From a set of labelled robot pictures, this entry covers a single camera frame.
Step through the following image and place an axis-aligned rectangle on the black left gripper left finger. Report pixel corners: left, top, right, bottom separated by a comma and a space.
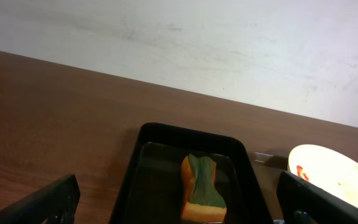
0, 174, 80, 224

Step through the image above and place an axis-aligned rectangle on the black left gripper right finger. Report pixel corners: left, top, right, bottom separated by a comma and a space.
277, 171, 358, 224

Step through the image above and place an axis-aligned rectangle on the white plate with ketchup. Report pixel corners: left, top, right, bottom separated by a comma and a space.
287, 144, 358, 208

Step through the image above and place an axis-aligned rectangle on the orange green sponge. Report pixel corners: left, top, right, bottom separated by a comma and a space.
181, 154, 227, 223

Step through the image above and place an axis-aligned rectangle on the large brown tray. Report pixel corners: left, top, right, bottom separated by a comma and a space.
249, 152, 288, 170

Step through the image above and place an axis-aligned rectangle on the small black tray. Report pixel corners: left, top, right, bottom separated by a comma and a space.
110, 123, 273, 223

